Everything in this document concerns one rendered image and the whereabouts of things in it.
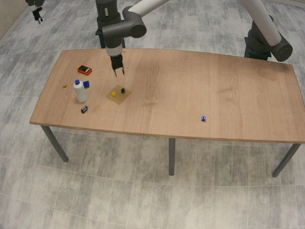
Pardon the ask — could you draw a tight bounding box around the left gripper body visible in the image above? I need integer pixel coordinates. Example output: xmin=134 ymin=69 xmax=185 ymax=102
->
xmin=106 ymin=43 xmax=123 ymax=70

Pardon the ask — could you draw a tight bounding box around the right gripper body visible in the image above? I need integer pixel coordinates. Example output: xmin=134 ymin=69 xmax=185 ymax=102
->
xmin=29 ymin=5 xmax=42 ymax=20

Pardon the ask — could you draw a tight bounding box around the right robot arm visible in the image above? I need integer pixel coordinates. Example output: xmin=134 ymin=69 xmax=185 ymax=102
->
xmin=25 ymin=0 xmax=121 ymax=32

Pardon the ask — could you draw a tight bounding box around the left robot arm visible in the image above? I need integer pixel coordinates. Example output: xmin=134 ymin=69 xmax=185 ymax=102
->
xmin=102 ymin=0 xmax=293 ymax=62

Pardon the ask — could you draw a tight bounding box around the tan mat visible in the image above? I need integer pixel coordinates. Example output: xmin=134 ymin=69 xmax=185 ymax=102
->
xmin=106 ymin=84 xmax=132 ymax=104

